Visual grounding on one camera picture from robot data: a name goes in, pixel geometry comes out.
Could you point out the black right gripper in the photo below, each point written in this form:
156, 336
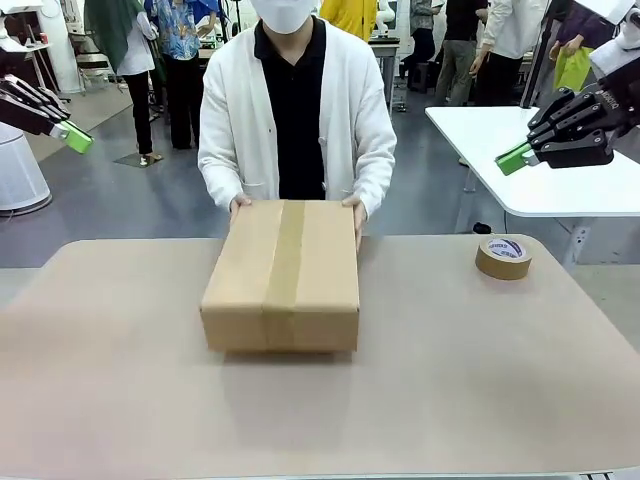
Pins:
622, 105

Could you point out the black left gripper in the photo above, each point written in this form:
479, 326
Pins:
12, 62

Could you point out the brown packing tape roll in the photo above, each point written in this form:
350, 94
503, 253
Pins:
502, 267

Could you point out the brown cardboard shipping box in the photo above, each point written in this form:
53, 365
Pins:
280, 280

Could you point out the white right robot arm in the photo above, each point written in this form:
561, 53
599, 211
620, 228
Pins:
625, 45

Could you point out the person's left forearm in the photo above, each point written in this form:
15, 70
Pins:
375, 185

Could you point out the person's right forearm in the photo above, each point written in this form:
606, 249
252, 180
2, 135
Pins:
217, 182

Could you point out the person's right hand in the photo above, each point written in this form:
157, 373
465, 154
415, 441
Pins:
239, 207

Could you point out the person's left hand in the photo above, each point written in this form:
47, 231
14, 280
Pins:
357, 220

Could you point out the yellow-green plastic bag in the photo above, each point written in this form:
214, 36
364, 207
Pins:
575, 70

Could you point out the white rounded side table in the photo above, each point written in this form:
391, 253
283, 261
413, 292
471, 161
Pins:
480, 165

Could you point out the person in white long-sleeve top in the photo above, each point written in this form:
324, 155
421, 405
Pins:
507, 45

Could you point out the person with green shawl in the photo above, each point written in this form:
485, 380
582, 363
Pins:
132, 60

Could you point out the person in purple top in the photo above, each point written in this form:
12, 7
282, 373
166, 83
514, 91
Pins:
585, 20

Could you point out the grey floor plate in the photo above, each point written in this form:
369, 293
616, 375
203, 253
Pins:
139, 159

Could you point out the person in olive trousers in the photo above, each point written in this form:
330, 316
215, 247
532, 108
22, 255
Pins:
457, 55

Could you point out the person in blue floral shirt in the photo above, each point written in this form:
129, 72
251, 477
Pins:
177, 60

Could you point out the person in dark trousers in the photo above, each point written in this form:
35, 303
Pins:
420, 45

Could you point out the grey background desk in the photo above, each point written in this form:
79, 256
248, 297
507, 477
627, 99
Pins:
387, 50

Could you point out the small white background robot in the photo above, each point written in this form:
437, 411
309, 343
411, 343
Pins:
384, 17

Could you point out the person in yellow top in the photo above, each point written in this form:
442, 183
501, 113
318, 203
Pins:
350, 15

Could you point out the person in white cardigan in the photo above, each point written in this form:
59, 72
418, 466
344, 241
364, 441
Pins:
295, 125

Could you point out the white face mask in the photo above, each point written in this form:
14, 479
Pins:
282, 17

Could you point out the black metal post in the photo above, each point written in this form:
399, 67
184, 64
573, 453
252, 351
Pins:
537, 55

